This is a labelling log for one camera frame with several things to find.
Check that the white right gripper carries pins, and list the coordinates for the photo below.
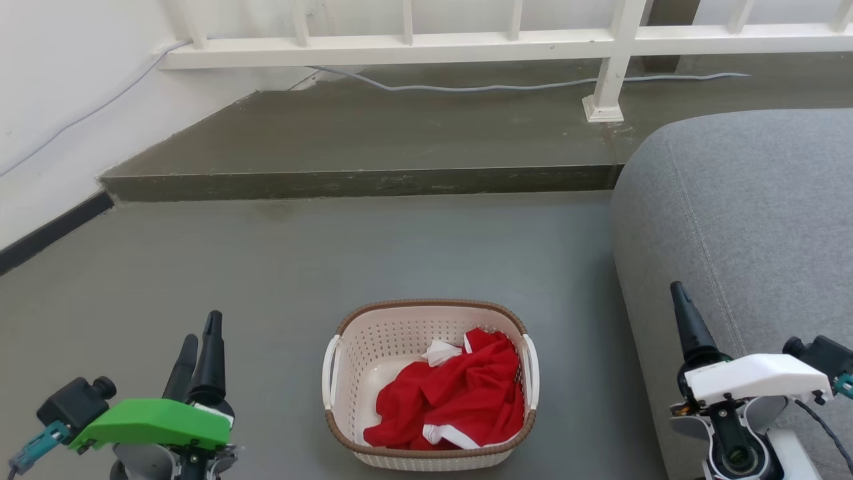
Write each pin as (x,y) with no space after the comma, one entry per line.
(756,378)

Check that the black baseboard strip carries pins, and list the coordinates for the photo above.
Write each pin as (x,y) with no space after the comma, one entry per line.
(53,230)

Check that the grey fabric sofa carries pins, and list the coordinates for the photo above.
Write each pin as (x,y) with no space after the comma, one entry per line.
(740,233)

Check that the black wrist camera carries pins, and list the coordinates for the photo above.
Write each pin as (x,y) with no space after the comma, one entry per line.
(823,356)
(74,403)

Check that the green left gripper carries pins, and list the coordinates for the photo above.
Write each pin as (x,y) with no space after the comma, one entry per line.
(153,423)

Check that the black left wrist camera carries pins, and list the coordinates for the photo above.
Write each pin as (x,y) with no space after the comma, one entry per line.
(74,403)

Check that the white railing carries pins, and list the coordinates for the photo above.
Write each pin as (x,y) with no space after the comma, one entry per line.
(506,43)

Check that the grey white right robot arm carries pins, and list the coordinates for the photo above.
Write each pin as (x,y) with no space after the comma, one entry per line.
(740,443)

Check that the cream perforated laundry basket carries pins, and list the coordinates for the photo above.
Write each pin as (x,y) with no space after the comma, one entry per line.
(400,346)

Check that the teal right camera connector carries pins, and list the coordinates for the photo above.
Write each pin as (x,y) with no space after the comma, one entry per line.
(845,385)

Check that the teal left camera connector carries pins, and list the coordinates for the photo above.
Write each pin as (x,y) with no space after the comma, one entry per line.
(36,448)

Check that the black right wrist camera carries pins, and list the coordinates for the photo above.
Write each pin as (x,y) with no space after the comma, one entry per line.
(823,356)

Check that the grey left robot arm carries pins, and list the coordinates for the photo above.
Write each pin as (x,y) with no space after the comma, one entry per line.
(166,463)

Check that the teal camera connector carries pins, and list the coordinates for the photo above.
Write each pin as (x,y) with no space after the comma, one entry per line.
(36,448)
(845,385)

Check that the red garment with white trim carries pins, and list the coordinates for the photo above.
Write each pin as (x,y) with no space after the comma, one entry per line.
(460,396)

